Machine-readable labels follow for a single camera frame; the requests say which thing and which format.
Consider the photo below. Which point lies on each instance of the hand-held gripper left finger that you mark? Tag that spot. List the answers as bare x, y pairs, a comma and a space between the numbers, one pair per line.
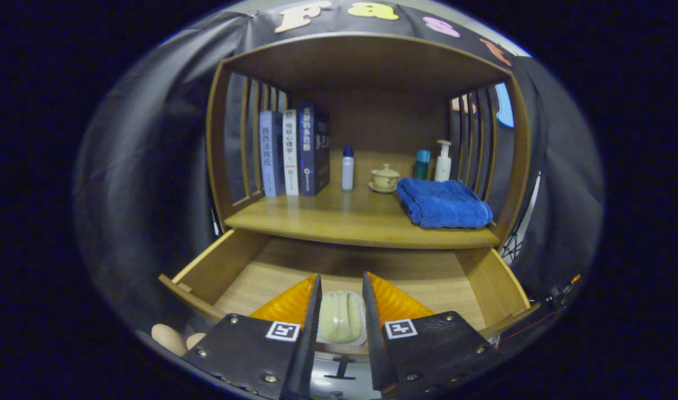
308, 333

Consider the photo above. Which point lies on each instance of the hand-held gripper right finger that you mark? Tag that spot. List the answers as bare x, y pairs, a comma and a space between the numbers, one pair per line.
373, 333

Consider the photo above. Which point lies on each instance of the green scrub brush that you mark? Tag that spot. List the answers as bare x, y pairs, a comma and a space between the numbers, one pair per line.
341, 316

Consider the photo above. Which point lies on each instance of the wooden drawer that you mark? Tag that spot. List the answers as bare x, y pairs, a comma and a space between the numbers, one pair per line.
272, 278

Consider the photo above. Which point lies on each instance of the wooden countertop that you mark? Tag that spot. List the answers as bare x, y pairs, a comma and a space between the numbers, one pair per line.
338, 216

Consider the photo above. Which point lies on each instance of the wooden cabinet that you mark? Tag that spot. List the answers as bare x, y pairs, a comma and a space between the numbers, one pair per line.
366, 61

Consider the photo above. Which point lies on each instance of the beige saucer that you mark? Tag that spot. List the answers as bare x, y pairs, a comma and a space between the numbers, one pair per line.
378, 190

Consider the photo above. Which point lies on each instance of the blue folded towel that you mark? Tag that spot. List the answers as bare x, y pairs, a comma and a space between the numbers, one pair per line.
444, 203

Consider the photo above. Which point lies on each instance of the beige lidded teacup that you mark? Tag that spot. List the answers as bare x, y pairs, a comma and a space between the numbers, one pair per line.
384, 178

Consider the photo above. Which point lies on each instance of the white bottle with blue cap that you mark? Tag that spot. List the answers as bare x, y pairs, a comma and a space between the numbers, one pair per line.
347, 172

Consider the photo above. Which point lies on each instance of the black tripod stand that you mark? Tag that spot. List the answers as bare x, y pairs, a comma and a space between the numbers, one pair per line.
516, 244

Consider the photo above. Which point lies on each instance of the teal bottle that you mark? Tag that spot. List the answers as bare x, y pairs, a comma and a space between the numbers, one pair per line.
422, 164

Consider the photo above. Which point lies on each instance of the white pump bottle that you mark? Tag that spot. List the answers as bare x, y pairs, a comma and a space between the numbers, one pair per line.
442, 166

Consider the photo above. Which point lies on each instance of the white book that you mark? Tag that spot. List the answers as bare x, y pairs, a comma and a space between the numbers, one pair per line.
290, 153

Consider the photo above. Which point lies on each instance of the light blue book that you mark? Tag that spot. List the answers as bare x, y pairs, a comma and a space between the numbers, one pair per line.
271, 155

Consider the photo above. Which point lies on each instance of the dark blue book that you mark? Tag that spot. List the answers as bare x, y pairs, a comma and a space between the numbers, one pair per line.
314, 150

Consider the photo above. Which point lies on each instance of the black backdrop cloth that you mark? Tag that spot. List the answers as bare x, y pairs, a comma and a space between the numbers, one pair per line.
150, 166

